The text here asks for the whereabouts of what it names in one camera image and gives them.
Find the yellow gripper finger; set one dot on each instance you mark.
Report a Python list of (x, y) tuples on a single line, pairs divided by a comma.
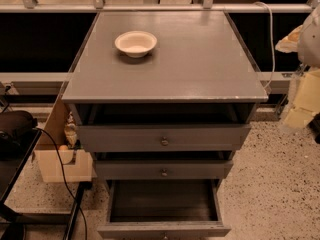
[(289, 43), (298, 118)]

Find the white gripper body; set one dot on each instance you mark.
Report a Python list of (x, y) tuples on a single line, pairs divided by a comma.
[(310, 45)]

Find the grey bottom drawer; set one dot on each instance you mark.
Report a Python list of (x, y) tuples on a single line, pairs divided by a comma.
[(163, 209)]

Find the grey drawer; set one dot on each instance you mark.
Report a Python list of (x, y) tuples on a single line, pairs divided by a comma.
[(163, 209), (163, 169), (163, 138)]

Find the grey top drawer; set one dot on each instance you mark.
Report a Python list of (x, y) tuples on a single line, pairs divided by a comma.
[(163, 138)]

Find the grey wooden drawer cabinet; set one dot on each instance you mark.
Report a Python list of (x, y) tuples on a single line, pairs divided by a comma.
[(198, 74)]

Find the grey middle drawer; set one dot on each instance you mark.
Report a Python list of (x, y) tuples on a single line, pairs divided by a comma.
[(163, 169)]

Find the white paper bowl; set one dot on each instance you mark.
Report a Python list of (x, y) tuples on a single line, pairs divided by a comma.
[(136, 44)]

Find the cardboard box with items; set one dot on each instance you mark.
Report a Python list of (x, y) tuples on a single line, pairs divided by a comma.
[(55, 159)]

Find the black bag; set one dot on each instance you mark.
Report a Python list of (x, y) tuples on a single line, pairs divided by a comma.
[(14, 125)]

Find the lower aluminium rail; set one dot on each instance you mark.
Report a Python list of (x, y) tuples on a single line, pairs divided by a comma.
[(50, 83)]

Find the aluminium rail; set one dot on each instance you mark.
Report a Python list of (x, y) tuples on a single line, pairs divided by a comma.
[(50, 83), (230, 8)]

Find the upper aluminium rail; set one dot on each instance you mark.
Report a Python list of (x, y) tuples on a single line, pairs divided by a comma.
[(230, 8)]

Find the black table frame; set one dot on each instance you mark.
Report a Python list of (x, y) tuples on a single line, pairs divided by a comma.
[(25, 181)]

